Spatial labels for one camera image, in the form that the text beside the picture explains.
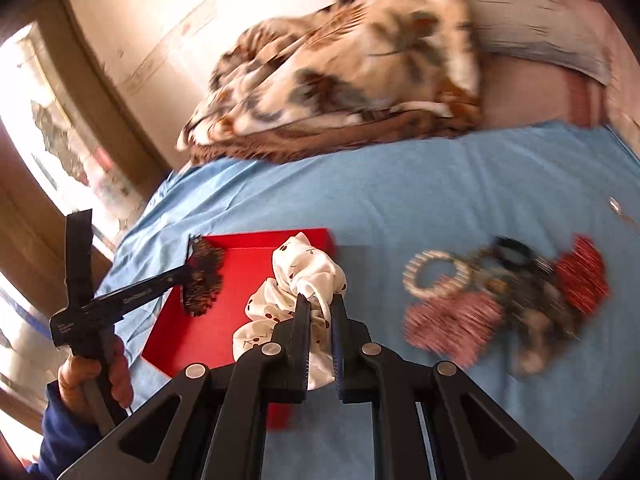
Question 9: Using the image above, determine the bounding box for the white cherry print scrunchie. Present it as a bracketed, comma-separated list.
[232, 233, 347, 390]

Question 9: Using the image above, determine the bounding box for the red jewelry box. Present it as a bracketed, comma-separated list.
[140, 227, 338, 430]

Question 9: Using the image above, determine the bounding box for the dark brown fuzzy scrunchie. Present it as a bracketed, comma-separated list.
[181, 236, 224, 318]

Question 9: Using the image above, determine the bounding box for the blue sleeve left forearm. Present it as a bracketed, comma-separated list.
[26, 382, 102, 480]

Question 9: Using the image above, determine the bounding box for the pink brown bed sheet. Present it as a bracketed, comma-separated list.
[480, 0, 639, 148]

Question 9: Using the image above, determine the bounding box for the large pearl bracelet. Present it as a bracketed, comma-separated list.
[401, 249, 472, 300]

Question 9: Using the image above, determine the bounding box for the dark red dotted scrunchie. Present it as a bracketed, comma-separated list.
[555, 235, 610, 318]

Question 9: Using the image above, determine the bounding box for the floral brown cream blanket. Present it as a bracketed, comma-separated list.
[176, 0, 481, 165]

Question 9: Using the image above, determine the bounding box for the red plaid scrunchie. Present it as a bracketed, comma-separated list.
[404, 290, 503, 368]

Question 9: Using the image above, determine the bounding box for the black hair tie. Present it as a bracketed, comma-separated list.
[491, 235, 539, 272]

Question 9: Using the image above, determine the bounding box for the light blue pillow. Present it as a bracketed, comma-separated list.
[468, 0, 611, 84]

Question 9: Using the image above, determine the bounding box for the leopard print scrunchie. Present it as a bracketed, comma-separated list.
[470, 237, 582, 377]

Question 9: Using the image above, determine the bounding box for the light blue bed cloth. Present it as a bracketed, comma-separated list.
[100, 122, 639, 479]

